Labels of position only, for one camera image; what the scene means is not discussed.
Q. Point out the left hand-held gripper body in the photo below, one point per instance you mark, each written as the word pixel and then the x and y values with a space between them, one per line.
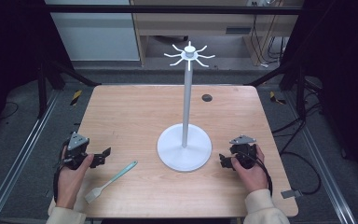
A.
pixel 76 149

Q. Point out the yellow black striped tape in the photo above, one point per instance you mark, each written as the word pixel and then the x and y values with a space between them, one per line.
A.
pixel 76 97
pixel 276 98

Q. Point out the dark round table grommet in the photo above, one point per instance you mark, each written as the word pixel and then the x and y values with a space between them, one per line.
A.
pixel 207 98

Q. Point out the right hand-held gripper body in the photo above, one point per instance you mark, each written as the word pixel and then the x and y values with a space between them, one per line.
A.
pixel 247 154

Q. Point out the person's right hand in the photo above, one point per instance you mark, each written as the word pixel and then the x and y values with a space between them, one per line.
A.
pixel 254 179

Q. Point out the white cabinet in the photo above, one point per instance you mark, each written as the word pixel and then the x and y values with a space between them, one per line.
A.
pixel 96 34

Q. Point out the person's left hand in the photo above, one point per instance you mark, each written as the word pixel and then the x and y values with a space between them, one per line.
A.
pixel 70 183

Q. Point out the pale green plastic fork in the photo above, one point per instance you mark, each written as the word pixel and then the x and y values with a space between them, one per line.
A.
pixel 112 180

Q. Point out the black horizontal frame bar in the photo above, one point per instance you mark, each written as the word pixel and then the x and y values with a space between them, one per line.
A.
pixel 174 9

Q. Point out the black metal frame stand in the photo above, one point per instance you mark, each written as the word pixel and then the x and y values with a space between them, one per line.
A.
pixel 292 81
pixel 48 81

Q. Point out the white hook rack stand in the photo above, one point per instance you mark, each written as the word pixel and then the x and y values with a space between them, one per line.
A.
pixel 185 149

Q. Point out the aluminium floor rail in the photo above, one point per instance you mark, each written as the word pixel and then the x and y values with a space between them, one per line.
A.
pixel 18 158
pixel 320 158

